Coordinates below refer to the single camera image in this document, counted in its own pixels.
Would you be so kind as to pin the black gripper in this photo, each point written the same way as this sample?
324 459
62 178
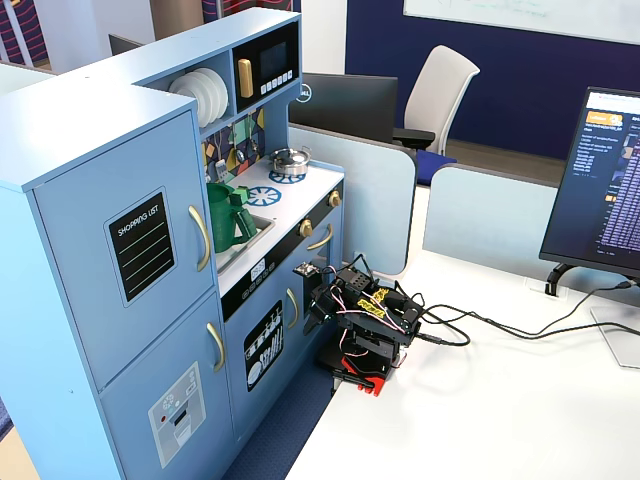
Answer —
320 303

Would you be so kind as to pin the green pitcher lid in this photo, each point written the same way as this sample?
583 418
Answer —
240 196

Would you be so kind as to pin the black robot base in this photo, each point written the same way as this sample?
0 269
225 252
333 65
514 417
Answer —
370 351

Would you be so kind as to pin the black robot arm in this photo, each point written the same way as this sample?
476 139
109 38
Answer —
400 306

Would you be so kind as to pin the steel pot lid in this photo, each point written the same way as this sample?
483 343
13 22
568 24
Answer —
287 157

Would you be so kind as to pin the red table clamp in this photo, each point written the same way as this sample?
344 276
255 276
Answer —
375 386

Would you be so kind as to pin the blue oven door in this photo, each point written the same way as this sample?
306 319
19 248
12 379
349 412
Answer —
337 240

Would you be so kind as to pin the gold stove knob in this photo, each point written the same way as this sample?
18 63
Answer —
305 228
334 199

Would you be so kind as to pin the grey toy sink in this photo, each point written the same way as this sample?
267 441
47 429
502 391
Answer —
237 256

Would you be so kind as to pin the blue dishwasher door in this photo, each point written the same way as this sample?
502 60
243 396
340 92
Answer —
240 400

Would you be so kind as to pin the green plastic pitcher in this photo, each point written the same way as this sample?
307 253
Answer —
225 225

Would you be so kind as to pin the pale blue desk divider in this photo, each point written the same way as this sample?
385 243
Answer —
370 200
480 215
15 80

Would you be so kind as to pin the steel toy pot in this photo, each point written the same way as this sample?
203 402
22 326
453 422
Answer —
290 169

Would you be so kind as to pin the steel slotted spatula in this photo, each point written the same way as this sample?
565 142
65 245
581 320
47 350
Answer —
222 172

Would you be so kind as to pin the steel toy ladle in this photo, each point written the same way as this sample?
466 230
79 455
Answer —
241 156

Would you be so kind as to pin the shopping list chalkboard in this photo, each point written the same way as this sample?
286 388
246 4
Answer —
142 250

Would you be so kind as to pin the steel toy spoon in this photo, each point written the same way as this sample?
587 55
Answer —
255 146

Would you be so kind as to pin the blue freezer door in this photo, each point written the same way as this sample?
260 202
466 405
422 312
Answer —
135 395

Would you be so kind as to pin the blue upholstered seat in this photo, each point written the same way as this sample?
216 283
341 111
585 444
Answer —
432 167

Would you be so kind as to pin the black Dell monitor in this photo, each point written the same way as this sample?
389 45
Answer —
350 110

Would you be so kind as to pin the blue fridge door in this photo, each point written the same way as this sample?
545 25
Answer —
75 280

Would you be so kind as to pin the white toy plate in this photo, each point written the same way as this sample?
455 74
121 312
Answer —
214 95
186 92
225 95

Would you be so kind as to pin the white office chair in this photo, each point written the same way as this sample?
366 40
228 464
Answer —
440 95

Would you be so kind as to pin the black microwave door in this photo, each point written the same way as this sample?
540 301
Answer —
272 37

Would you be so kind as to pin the silver monitor stand base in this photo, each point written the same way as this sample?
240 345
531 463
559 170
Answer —
625 345

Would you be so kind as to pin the black computer monitor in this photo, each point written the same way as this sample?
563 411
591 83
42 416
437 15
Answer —
600 200

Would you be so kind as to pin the blue toy kitchen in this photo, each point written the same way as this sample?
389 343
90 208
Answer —
100 85

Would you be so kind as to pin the dark monitor back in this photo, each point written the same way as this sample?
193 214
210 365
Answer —
120 46

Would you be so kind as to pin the small camera circuit board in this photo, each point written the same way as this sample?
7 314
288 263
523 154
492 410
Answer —
305 270

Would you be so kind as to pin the white wall whiteboard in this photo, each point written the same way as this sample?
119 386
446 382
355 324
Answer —
500 15

